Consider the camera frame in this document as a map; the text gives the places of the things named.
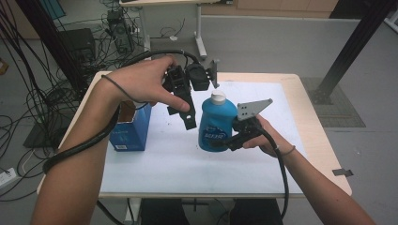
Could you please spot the teal panel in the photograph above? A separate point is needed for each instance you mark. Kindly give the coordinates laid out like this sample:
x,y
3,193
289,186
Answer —
x,y
53,7

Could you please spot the black floor base plate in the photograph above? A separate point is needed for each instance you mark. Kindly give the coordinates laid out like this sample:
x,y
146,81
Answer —
x,y
36,137

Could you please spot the white paper sheet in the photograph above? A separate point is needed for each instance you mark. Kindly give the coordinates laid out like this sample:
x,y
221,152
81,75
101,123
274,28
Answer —
x,y
175,168

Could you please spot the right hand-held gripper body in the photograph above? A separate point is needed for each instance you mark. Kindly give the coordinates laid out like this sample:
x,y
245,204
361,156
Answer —
x,y
248,125

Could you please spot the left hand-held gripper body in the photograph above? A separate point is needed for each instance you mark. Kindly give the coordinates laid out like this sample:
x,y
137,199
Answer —
x,y
197,76

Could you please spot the white power strip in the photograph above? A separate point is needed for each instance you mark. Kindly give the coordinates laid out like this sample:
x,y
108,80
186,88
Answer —
x,y
7,178

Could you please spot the person's leg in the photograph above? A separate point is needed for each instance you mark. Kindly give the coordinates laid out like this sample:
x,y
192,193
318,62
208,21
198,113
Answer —
x,y
162,214
256,214

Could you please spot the person's left leg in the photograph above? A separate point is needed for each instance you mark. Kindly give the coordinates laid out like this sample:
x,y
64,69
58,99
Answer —
x,y
162,214

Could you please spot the black computer tower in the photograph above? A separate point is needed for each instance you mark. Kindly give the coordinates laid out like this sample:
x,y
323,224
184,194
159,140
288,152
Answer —
x,y
120,29

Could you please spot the black equipment case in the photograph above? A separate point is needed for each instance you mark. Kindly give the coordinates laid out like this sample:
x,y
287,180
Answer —
x,y
78,43

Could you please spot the person's right hand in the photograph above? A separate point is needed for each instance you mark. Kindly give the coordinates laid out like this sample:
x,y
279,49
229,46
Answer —
x,y
269,142

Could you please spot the blue bottle with white cap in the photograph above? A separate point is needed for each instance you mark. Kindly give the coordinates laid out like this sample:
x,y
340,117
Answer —
x,y
216,125

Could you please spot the black metal frame post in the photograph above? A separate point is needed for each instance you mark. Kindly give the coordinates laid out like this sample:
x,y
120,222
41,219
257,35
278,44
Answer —
x,y
47,31
353,43

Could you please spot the person's right leg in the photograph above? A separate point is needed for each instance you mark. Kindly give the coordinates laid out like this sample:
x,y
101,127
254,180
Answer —
x,y
256,214

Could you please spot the person's left hand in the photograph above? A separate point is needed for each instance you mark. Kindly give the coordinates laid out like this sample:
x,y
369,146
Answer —
x,y
144,81

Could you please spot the white desk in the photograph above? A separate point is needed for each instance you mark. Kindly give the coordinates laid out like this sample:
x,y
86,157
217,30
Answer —
x,y
200,37

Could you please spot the grey textured floor mat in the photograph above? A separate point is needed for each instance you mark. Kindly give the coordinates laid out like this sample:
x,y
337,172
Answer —
x,y
344,112

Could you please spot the grey tape piece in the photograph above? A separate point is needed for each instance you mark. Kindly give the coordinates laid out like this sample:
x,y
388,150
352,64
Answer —
x,y
342,172

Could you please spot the blue cardboard box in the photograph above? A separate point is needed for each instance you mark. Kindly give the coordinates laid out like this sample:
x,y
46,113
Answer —
x,y
133,134

